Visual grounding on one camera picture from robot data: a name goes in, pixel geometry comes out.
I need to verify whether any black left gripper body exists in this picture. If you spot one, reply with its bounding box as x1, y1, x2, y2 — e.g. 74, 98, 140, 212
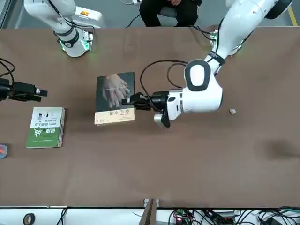
152, 91, 169, 113

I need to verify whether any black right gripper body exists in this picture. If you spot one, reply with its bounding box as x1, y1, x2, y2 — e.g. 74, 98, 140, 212
0, 78, 14, 101

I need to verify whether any dark book with hands cover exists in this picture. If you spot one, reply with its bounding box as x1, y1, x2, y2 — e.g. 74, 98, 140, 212
94, 72, 136, 126

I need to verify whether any green and white book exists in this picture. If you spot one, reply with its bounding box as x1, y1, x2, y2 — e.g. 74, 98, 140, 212
25, 106, 66, 149

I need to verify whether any grey office chair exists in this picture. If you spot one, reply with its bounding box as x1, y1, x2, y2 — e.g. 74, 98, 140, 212
159, 6, 179, 18

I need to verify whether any small circuit board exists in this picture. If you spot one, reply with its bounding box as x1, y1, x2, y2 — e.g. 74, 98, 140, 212
172, 208, 188, 222

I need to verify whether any black tape roll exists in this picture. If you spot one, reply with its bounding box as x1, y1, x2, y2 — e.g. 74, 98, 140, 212
23, 213, 36, 224

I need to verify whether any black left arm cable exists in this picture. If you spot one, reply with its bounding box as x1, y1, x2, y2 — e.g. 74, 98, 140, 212
140, 60, 188, 100

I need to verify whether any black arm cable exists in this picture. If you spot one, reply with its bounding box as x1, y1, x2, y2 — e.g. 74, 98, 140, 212
140, 60, 188, 100
0, 58, 16, 78

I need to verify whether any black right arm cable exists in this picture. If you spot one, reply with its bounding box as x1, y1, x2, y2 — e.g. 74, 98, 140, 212
0, 58, 16, 78

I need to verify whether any aluminium frame post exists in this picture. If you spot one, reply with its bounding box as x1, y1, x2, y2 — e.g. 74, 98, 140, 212
142, 198, 160, 225

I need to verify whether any black adapter cable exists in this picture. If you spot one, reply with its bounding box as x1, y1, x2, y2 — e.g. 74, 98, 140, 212
60, 207, 68, 225

